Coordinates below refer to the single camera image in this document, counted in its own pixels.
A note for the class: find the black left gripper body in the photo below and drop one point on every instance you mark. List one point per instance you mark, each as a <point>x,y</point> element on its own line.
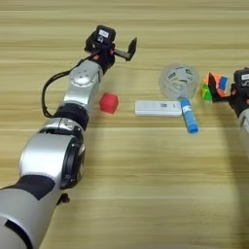
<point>105,56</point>

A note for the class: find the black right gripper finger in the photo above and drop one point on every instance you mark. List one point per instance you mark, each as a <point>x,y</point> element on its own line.
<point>213,87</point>

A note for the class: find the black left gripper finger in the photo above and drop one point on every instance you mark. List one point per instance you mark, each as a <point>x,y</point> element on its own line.
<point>89,44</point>
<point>132,48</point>

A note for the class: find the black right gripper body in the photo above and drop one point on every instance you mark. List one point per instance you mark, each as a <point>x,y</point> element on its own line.
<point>239,99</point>

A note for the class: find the clear tape roll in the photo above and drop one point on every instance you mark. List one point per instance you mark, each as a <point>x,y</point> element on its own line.
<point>179,81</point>

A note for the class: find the red cube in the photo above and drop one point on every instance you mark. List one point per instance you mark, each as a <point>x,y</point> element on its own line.
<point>108,103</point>

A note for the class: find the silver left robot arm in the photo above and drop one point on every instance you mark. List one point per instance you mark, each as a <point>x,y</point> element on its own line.
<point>58,146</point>

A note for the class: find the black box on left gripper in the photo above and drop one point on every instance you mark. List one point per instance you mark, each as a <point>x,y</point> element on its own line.
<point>103,35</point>

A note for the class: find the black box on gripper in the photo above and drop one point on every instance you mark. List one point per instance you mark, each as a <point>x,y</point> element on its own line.
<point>243,78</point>
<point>103,35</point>

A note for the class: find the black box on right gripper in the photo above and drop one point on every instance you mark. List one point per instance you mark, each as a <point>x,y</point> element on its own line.
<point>243,78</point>

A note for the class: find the blue glue stick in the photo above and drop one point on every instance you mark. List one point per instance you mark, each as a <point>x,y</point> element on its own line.
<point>189,116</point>

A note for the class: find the white rectangular device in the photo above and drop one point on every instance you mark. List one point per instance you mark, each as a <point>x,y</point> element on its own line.
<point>158,108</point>

